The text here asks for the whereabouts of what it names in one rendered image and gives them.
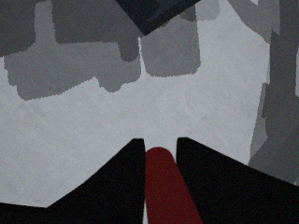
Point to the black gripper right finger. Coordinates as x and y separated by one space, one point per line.
226 191

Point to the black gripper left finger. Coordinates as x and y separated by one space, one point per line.
115 194

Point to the red peg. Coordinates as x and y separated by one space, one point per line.
167 199

